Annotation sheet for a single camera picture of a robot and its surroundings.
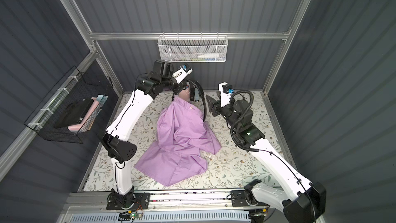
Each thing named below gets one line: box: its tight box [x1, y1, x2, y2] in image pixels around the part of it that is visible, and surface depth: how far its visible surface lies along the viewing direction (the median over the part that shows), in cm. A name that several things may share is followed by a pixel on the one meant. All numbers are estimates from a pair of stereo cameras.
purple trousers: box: [134, 96, 222, 187], surface depth 87 cm
